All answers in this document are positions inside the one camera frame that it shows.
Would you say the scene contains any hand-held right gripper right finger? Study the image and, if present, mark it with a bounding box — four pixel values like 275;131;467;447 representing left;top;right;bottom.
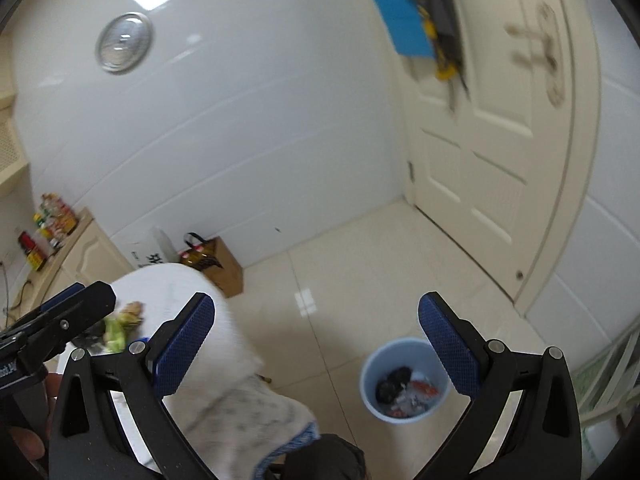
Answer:
415;291;582;480

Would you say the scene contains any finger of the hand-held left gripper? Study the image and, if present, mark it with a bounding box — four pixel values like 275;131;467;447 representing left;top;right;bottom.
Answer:
22;281;117;361
40;282;86;315

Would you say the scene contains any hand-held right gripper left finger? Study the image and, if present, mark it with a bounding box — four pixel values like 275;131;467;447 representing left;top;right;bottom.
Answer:
48;292;221;480

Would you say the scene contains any green snack wrapper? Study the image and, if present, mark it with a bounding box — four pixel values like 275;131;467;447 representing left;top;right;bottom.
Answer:
102;312;139;354

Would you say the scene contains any light blue plastic bin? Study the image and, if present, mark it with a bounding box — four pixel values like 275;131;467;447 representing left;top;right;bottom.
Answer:
361;337;453;425

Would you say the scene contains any person's left hand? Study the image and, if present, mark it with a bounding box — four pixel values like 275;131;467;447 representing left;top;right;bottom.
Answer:
0;366;62;462

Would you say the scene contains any round table, white cloth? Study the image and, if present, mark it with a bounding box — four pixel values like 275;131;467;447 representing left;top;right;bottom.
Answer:
60;262;321;480

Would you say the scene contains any cream lower kitchen cabinet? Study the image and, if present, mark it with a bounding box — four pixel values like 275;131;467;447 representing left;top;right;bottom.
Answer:
0;207;136;361

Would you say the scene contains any yellow-capped bottle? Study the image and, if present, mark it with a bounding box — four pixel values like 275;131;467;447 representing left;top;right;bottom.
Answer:
32;212;63;250

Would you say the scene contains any white rice bag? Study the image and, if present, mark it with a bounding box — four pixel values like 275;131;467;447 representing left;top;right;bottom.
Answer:
127;226;181;270

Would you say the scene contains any cream lattice-door cabinet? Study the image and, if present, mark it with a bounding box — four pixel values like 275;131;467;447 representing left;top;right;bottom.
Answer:
0;105;32;196

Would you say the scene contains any person's dark trouser leg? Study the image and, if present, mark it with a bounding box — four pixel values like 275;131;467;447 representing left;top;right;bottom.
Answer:
272;434;368;480

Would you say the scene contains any cream panel door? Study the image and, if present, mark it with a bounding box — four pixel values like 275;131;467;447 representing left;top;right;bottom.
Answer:
400;0;603;318

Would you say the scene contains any cream upper cabinet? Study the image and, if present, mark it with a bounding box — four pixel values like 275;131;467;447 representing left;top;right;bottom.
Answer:
0;30;18;108

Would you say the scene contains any blue hanging cloth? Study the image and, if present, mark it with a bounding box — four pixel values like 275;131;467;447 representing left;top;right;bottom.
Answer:
357;0;436;58

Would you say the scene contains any grey hanging cloth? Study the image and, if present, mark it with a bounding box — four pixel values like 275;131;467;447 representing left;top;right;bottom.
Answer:
390;0;473;106

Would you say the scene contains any black power cable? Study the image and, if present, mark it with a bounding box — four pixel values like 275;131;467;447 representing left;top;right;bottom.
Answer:
0;260;33;318

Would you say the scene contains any tote bag with black handles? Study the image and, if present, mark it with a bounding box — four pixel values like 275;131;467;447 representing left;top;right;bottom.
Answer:
179;232;244;298

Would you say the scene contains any white frame with green panel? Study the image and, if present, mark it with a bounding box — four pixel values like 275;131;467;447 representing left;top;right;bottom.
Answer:
570;330;640;431

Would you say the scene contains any round metal wall cover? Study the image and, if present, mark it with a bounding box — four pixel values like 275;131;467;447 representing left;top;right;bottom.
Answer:
96;12;153;75

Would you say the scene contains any brass door handle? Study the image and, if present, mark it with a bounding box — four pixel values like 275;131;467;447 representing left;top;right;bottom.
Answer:
505;2;566;108

